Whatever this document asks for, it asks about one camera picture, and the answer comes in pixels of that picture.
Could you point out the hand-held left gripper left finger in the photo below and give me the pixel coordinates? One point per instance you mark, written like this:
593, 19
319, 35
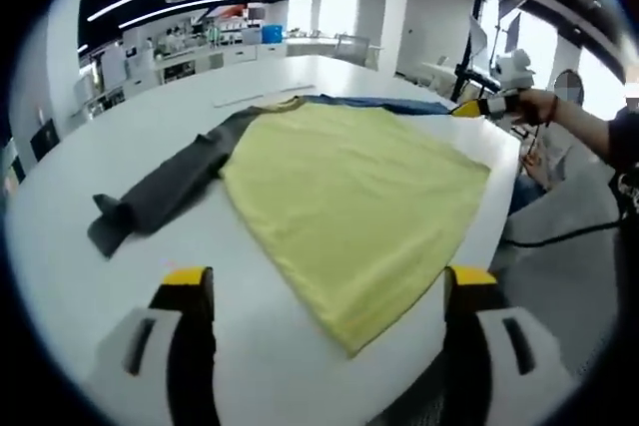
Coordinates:
155, 376

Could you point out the black square cabinet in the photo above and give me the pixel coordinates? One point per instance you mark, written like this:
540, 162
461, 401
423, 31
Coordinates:
42, 139

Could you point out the person's legs in jeans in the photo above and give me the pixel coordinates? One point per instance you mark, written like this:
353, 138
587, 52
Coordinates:
524, 194

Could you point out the person's right hand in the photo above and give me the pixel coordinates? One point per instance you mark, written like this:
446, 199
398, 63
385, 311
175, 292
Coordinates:
536, 107

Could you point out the white lab counter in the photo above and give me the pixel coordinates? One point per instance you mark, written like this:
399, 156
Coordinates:
219, 62

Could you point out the grey mesh chair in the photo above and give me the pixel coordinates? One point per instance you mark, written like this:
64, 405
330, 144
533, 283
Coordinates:
352, 49

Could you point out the blue plastic bin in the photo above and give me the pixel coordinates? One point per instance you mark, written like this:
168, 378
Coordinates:
273, 34

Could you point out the person's black printed shirt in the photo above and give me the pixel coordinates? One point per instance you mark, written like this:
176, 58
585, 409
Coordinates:
626, 171

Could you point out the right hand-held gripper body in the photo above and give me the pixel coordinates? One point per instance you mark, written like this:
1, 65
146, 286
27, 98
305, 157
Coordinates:
514, 72

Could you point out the white table socket strip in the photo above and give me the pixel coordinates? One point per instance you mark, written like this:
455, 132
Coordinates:
264, 95

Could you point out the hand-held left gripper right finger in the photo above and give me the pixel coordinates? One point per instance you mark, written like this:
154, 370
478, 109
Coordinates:
489, 371

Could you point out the yellow garment with dark sleeves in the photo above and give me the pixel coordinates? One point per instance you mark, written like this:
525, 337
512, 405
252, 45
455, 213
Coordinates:
349, 196

